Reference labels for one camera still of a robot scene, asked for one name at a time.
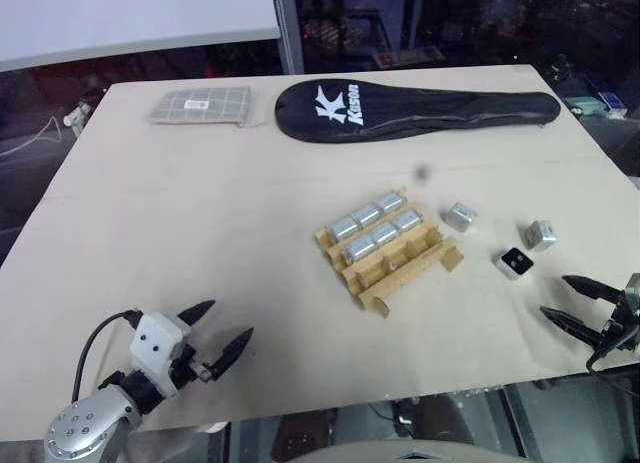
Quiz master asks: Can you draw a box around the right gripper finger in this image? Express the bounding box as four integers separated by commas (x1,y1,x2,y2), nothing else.
561,274,624,305
539,306,609,348

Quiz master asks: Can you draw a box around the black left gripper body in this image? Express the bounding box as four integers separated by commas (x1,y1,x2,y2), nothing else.
168,341,217,390

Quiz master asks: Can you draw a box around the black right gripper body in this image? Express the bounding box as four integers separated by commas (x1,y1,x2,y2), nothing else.
597,288,640,357

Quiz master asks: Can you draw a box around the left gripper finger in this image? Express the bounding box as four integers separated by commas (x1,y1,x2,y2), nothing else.
201,326,255,383
177,299,217,328

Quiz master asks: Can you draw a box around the cardboard tray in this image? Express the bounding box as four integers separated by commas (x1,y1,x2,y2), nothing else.
313,185,465,318

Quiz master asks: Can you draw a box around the blue and white packet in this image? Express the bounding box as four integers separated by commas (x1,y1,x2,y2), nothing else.
597,90,629,117

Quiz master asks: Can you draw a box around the packaged grey plaid cloth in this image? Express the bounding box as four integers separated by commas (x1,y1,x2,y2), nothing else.
146,85,266,130

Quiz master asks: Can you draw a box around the small white clamp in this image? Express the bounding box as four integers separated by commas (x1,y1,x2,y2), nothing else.
64,100,94,129

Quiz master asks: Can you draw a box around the black Kason racket bag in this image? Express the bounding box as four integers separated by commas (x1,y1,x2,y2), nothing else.
273,78,562,145

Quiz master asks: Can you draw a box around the white background table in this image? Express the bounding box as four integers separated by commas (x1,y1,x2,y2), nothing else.
0,0,281,74

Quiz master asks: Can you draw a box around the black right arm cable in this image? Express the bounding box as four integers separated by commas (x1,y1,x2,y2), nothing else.
584,347,640,397

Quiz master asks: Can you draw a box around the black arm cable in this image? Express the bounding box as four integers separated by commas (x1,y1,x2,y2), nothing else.
584,347,640,397
71,310,144,402

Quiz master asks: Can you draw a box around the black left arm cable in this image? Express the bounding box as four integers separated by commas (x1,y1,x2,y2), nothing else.
71,310,144,402

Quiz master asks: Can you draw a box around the grey metal post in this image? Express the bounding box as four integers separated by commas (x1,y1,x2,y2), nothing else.
269,0,306,75

